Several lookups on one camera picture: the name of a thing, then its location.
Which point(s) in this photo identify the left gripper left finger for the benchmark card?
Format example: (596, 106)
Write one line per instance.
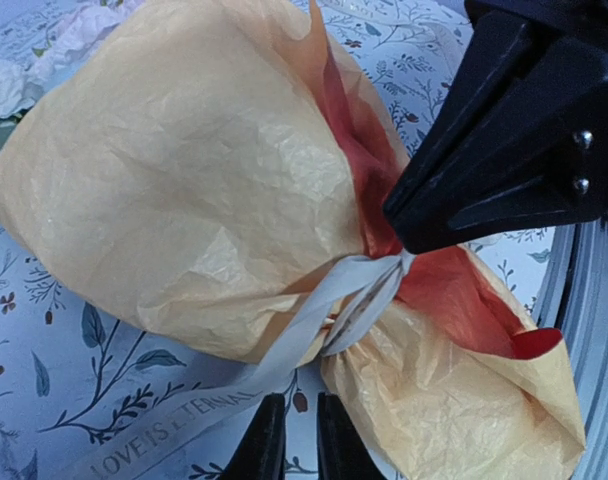
(260, 454)

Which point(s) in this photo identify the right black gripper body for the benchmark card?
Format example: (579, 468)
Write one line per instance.
(574, 30)

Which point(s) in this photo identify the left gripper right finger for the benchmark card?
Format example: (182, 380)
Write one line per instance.
(341, 454)

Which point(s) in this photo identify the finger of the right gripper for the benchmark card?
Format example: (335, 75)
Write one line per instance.
(489, 147)
(520, 142)

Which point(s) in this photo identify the white printed ribbon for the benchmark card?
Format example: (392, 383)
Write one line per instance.
(369, 286)

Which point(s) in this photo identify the aluminium front rail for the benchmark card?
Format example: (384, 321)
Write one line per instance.
(574, 299)

